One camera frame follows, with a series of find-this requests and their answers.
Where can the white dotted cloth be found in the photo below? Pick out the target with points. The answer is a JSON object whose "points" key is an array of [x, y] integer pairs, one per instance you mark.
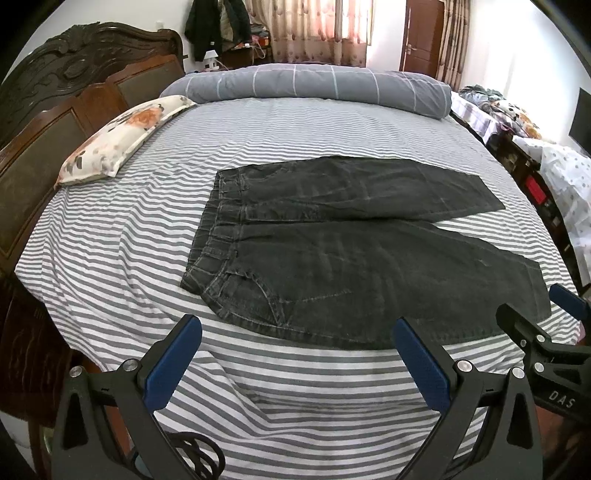
{"points": [[567, 174]]}

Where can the patterned window curtain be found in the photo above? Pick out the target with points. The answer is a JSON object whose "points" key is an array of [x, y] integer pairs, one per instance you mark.
{"points": [[333, 32]]}

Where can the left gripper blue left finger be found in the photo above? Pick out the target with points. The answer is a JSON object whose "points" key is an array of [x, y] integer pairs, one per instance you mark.
{"points": [[84, 445]]}

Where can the floral pillow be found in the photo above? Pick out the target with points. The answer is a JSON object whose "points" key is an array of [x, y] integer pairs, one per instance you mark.
{"points": [[107, 150]]}

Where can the grey rolled duvet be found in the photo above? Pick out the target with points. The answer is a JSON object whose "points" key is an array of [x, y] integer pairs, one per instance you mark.
{"points": [[405, 91]]}

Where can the cluttered side table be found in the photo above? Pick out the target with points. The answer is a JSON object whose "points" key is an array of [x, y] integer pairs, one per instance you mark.
{"points": [[524, 170]]}

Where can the dark wooden headboard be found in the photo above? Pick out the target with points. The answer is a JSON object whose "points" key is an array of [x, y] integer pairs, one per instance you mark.
{"points": [[55, 99]]}

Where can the brown wooden door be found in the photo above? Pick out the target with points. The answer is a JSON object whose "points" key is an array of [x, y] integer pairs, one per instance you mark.
{"points": [[423, 32]]}

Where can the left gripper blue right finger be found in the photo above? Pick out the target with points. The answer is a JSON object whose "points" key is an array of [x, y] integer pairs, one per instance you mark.
{"points": [[487, 426]]}

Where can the black denim pants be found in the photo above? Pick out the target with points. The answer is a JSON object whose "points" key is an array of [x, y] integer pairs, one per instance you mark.
{"points": [[332, 251]]}

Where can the black monitor screen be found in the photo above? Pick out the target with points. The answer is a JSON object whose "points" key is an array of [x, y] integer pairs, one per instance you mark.
{"points": [[580, 130]]}

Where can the grey white striped bedsheet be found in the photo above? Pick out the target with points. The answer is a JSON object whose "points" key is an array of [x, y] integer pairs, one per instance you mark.
{"points": [[107, 258]]}

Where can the black hanging jacket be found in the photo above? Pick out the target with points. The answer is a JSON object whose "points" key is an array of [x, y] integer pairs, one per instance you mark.
{"points": [[216, 25]]}

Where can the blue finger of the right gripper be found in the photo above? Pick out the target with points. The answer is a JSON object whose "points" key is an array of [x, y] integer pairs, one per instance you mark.
{"points": [[521, 322], [576, 306]]}

